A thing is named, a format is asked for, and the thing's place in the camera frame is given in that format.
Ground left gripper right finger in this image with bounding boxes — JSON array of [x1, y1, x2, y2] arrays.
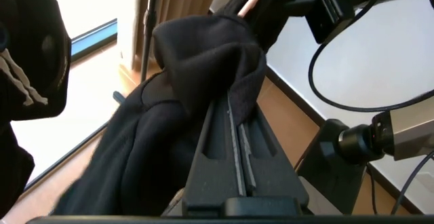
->
[[238, 105, 310, 217]]

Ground black shorts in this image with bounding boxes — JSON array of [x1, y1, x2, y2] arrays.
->
[[0, 0, 73, 218]]

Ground black clothes rack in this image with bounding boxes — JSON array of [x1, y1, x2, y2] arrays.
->
[[25, 0, 161, 191]]

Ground black garment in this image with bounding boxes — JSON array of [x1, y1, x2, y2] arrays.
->
[[52, 0, 294, 217]]

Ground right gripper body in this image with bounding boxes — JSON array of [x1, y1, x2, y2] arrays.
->
[[304, 0, 434, 45]]

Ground window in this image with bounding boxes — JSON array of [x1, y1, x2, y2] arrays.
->
[[9, 0, 143, 184]]

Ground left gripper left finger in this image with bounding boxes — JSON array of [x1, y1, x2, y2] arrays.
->
[[182, 96, 246, 217]]

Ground black cable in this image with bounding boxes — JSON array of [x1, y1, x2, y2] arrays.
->
[[307, 0, 434, 113]]

